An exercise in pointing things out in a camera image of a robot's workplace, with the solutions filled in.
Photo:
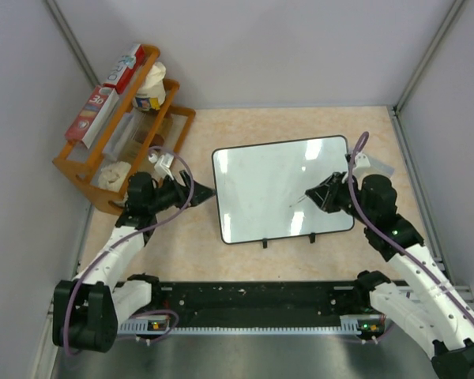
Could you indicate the grey whiteboard eraser block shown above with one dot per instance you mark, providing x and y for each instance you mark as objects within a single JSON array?
[{"x": 380, "y": 168}]

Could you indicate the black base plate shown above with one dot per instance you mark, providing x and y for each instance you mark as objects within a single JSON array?
[{"x": 260, "y": 302}]

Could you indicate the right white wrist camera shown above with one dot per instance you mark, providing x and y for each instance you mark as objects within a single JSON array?
[{"x": 361, "y": 165}]

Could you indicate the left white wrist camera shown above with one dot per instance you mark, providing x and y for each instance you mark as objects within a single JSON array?
[{"x": 161, "y": 164}]

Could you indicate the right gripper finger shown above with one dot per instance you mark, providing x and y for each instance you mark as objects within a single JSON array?
[
  {"x": 326, "y": 186},
  {"x": 323, "y": 201}
]

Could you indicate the clear box of brown items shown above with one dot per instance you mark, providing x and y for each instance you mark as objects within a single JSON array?
[{"x": 128, "y": 137}]

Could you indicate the red white foil box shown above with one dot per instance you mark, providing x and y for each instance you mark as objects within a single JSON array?
[{"x": 124, "y": 68}]

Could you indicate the red white wrap box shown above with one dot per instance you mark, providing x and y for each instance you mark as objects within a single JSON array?
[{"x": 92, "y": 116}]

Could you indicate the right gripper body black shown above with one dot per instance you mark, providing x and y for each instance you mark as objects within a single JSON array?
[{"x": 344, "y": 199}]

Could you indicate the white whiteboard black frame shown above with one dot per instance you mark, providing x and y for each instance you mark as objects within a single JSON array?
[{"x": 255, "y": 184}]

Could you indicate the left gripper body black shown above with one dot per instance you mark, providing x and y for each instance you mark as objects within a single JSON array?
[{"x": 171, "y": 194}]

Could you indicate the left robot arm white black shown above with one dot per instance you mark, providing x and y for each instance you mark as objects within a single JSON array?
[{"x": 89, "y": 309}]

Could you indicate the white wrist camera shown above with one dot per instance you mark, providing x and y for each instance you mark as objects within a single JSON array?
[
  {"x": 361, "y": 165},
  {"x": 161, "y": 164}
]

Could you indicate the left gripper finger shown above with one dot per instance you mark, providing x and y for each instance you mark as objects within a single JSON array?
[
  {"x": 186, "y": 177},
  {"x": 201, "y": 194}
]

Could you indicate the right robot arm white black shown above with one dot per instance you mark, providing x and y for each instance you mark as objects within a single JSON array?
[{"x": 440, "y": 321}]

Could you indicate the grey slotted cable duct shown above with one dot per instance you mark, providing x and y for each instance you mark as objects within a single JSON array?
[{"x": 333, "y": 326}]

